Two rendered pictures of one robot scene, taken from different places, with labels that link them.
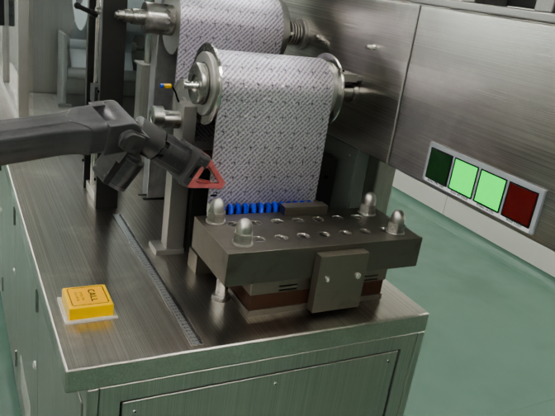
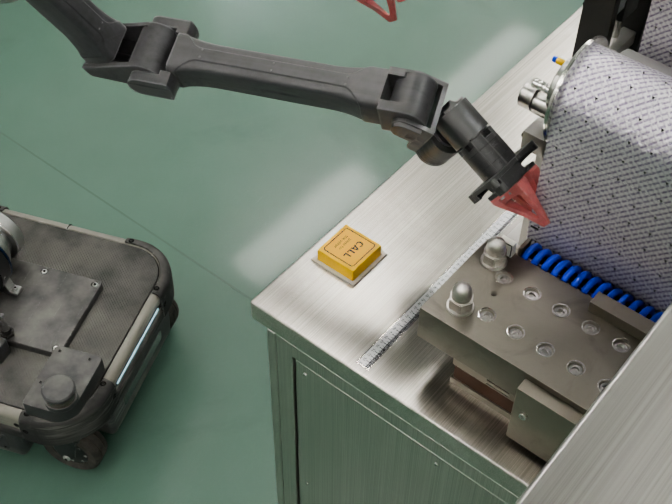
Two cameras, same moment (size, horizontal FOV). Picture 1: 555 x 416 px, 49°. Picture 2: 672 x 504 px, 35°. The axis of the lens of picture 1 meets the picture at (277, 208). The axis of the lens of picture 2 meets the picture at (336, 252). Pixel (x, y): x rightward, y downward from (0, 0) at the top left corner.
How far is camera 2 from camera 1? 1.09 m
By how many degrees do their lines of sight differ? 61
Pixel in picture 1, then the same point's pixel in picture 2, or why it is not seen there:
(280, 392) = (443, 477)
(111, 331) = (328, 294)
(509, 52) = not seen: outside the picture
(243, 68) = (596, 100)
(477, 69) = not seen: outside the picture
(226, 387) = (385, 424)
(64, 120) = (339, 82)
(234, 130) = (566, 169)
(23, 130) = (292, 79)
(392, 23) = not seen: outside the picture
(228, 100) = (562, 131)
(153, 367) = (315, 352)
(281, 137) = (634, 212)
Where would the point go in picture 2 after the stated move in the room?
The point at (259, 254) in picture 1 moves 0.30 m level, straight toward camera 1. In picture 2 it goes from (454, 331) to (234, 404)
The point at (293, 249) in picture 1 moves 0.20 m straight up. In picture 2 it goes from (495, 355) to (517, 250)
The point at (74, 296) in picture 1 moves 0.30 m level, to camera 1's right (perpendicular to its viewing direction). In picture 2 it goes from (339, 240) to (420, 395)
